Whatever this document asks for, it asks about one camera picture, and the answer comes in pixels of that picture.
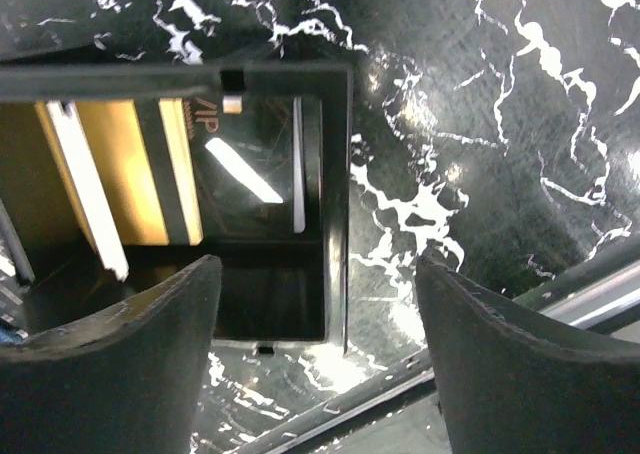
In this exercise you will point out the gold cards stack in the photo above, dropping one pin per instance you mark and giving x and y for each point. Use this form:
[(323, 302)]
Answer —
[(92, 178)]

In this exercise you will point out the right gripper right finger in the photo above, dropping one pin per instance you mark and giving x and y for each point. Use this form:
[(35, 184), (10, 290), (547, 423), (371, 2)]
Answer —
[(512, 380)]

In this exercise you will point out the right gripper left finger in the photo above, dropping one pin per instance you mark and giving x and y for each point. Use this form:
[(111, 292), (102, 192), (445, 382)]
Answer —
[(125, 379)]

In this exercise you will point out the black card tray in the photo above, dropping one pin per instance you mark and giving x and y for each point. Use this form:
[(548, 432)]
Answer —
[(278, 293)]

